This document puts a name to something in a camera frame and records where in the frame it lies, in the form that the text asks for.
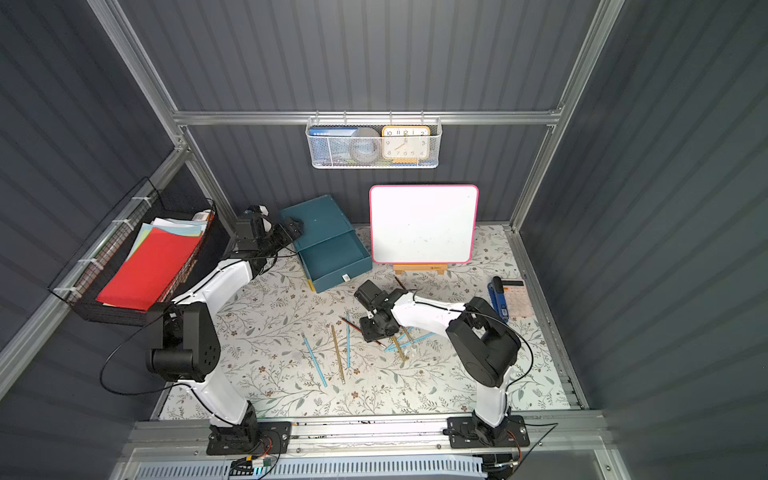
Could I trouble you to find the red black pencil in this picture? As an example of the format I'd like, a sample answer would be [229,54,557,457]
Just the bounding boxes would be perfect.
[395,276,408,291]
[339,316,362,333]

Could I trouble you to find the teal drawer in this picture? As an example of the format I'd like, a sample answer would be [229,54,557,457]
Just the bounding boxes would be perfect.
[299,231,373,293]

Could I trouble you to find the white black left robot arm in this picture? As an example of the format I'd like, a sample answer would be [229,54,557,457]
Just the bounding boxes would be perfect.
[146,206,304,427]

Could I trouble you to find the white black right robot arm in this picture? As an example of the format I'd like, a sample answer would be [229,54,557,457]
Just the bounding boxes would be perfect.
[354,281,523,430]

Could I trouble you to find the teal drawer cabinet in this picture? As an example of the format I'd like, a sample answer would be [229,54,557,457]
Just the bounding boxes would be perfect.
[280,195,353,251]

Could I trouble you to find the yellow pencil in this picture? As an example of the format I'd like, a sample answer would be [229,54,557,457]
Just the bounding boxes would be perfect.
[392,334,408,367]
[329,325,346,385]

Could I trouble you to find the light blue pencil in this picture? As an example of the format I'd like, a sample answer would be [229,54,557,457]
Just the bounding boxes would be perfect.
[402,333,434,349]
[385,334,412,351]
[344,313,352,369]
[301,334,328,387]

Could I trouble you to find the wooden whiteboard stand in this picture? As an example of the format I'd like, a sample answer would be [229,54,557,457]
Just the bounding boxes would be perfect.
[392,264,448,275]

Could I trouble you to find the pastel paper stack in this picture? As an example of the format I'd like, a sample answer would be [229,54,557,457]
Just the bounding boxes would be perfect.
[128,218,207,257]

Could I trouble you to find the floral patterned table mat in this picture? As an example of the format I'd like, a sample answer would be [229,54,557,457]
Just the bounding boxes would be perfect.
[157,223,572,421]

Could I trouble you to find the pink framed whiteboard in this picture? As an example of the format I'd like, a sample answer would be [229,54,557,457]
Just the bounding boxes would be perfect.
[369,184,479,265]

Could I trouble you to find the blue box in basket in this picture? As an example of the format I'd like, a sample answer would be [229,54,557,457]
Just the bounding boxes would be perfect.
[307,126,358,162]

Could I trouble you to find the red paper sheet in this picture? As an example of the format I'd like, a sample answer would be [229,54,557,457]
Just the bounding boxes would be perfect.
[96,230,201,311]

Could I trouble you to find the blue stapler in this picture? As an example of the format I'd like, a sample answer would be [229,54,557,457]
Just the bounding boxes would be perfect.
[487,276,509,323]

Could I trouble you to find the pink calculator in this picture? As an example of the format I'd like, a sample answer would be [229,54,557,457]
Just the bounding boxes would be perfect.
[502,279,535,318]

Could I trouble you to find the grey tape roll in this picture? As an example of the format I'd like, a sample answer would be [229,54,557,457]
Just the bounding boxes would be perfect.
[348,127,381,165]

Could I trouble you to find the yellow alarm clock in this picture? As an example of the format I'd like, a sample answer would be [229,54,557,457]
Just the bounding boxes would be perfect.
[381,125,431,163]

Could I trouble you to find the white mesh wall basket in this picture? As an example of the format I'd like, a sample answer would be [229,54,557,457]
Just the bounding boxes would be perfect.
[305,116,443,170]

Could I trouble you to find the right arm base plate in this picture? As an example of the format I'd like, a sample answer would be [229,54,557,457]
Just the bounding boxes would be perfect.
[442,415,530,449]

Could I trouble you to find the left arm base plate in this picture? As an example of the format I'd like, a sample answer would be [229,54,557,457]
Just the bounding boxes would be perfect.
[206,422,292,456]

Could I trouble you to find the black wire wall basket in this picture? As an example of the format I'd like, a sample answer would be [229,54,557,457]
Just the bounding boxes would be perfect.
[49,179,230,326]

